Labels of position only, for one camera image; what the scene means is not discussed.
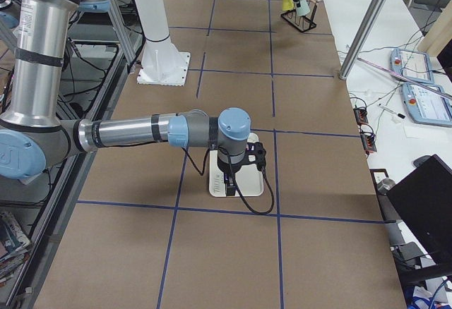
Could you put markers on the aluminium frame post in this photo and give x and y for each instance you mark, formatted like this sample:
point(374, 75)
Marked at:
point(363, 31)

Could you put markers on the black wire cup rack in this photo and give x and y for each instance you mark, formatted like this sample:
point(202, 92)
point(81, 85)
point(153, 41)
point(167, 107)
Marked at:
point(304, 23)

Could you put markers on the metal cup on desk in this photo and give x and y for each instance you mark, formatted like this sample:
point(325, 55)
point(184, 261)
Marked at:
point(384, 185)

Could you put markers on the upper teach pendant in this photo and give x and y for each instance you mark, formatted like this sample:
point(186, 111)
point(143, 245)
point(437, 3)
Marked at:
point(413, 65)

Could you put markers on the black laptop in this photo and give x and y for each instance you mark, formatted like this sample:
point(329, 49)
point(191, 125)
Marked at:
point(423, 201)

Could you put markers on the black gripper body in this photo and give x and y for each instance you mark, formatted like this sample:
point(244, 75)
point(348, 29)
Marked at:
point(226, 169)

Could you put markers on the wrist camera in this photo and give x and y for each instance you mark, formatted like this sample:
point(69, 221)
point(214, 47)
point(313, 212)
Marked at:
point(255, 154)

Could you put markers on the black marker pen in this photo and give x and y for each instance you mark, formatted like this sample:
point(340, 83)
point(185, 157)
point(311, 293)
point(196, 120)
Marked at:
point(385, 108)

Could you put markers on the light green cup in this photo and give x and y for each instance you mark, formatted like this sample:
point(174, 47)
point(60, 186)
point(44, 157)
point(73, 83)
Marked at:
point(302, 8)

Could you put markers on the lower orange connector box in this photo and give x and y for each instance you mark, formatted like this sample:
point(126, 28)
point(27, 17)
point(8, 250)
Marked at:
point(368, 141)

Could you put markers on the orange connector box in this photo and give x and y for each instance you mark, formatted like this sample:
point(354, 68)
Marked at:
point(368, 141)
point(360, 115)

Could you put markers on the upper orange connector box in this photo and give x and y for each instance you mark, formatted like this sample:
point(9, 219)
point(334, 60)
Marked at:
point(360, 115)

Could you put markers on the teach pendant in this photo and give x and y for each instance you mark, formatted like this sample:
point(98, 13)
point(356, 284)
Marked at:
point(413, 65)
point(426, 107)

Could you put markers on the lower teach pendant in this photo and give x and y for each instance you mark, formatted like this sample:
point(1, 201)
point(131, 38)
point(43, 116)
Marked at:
point(426, 107)

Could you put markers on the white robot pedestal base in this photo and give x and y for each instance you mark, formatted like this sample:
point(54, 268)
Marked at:
point(162, 63)

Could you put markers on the yellow cup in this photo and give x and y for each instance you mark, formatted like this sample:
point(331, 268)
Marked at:
point(287, 5)

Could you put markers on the cream bear tray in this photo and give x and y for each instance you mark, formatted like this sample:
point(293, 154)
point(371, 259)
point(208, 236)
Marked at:
point(249, 179)

